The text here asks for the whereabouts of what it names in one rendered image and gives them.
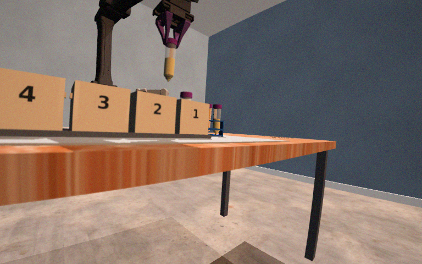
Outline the plastic tube with dark red cap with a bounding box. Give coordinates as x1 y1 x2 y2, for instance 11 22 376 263
213 104 222 135

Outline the white sample tube with magenta cap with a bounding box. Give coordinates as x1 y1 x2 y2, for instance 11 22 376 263
180 91 192 100

